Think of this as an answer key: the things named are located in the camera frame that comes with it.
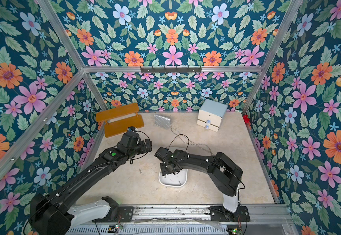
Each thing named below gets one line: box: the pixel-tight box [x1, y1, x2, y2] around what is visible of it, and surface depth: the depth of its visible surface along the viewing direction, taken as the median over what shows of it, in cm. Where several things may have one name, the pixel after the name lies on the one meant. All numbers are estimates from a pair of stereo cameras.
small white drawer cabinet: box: [196, 98, 228, 133], surface depth 104 cm
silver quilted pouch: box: [154, 114, 171, 129], surface depth 110 cm
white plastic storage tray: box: [158, 168, 188, 188], surface depth 86 cm
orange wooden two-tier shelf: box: [96, 102, 145, 138], surface depth 116 cm
